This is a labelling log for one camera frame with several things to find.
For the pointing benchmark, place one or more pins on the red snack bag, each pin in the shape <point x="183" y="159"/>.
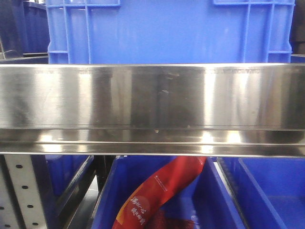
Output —
<point x="156" y="190"/>

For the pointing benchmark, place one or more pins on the large blue crate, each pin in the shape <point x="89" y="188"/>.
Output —
<point x="169" y="31"/>

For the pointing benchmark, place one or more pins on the stainless steel shelf rail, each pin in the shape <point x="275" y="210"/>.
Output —
<point x="238" y="109"/>

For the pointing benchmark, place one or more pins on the blue bin right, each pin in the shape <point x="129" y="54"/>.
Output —
<point x="269" y="191"/>

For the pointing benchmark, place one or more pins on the blue bin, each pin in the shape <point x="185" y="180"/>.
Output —
<point x="205" y="202"/>
<point x="269" y="191"/>
<point x="62" y="169"/>

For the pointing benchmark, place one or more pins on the blue bin centre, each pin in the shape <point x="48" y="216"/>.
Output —
<point x="205" y="202"/>

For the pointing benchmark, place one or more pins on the perforated metal shelf post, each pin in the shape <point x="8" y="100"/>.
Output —
<point x="23" y="191"/>

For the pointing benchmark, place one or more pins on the blue bin left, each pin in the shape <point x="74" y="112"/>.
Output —
<point x="62" y="169"/>

